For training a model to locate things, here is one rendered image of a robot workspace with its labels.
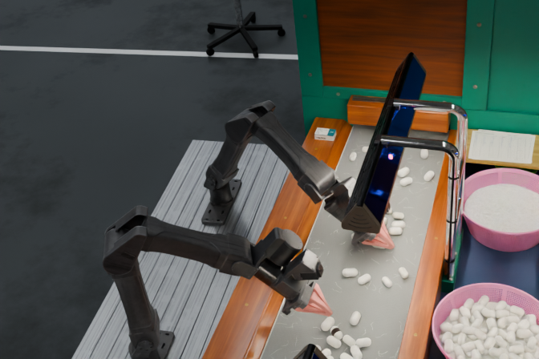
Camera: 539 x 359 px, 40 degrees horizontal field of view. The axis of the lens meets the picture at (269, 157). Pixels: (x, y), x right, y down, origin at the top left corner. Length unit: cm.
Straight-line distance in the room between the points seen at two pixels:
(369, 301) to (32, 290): 170
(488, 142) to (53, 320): 174
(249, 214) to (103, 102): 211
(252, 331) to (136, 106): 247
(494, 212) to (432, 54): 48
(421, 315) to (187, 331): 58
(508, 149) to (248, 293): 87
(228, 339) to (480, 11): 108
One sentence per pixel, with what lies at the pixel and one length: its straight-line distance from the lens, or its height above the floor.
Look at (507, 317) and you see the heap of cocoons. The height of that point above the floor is 74.
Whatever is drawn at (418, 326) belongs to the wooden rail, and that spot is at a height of 76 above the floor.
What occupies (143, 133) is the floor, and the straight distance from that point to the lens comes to 385.
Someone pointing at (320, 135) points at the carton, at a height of 78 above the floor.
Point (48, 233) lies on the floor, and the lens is 340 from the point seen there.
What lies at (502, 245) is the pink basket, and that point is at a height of 70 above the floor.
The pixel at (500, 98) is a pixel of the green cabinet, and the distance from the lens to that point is 225.
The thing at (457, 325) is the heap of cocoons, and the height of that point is 74.
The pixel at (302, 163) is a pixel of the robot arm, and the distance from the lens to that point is 184.
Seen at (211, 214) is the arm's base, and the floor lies 68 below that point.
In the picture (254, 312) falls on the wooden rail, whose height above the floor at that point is 76.
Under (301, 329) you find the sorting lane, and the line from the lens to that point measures 178.
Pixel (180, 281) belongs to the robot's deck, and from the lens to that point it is 204.
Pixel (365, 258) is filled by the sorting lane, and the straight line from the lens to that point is 193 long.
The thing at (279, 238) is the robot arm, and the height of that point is 103.
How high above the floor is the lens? 211
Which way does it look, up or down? 37 degrees down
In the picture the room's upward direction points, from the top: 8 degrees counter-clockwise
